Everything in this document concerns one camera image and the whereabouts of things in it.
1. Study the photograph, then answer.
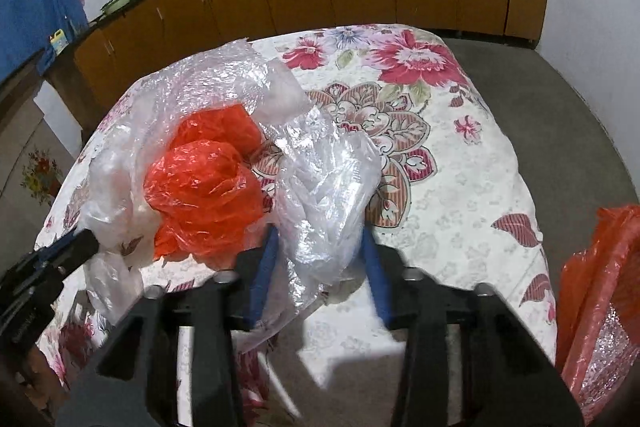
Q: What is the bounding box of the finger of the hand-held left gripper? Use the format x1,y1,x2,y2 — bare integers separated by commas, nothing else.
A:
34,228,102,276

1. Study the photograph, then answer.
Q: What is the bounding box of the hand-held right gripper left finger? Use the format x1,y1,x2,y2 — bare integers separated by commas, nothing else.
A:
57,227,282,427

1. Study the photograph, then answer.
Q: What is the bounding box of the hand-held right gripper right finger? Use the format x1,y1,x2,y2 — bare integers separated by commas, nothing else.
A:
361,226,587,427

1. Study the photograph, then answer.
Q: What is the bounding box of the clear plastic bag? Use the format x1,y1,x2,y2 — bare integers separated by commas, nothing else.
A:
273,106,384,339
116,37,314,188
81,146,152,326

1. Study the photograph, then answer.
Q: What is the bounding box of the red plastic bag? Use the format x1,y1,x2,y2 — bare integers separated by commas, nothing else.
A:
143,139,267,262
171,103,263,158

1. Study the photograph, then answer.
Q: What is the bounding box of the red lined waste basket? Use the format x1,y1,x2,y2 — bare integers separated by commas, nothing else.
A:
554,204,640,426

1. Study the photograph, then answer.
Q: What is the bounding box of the flower tile decal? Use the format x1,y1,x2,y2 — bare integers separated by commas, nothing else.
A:
21,149,64,206

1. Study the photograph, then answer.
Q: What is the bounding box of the floral tablecloth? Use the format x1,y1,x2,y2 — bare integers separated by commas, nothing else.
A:
37,23,559,410

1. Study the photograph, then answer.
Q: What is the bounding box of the yellow detergent bottle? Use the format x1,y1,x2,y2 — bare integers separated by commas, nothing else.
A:
48,29,69,56

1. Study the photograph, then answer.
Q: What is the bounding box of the green basin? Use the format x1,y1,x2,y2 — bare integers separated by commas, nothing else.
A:
99,0,139,16

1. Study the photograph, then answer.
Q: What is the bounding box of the blue cloth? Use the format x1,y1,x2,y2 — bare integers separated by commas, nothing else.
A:
0,0,89,81

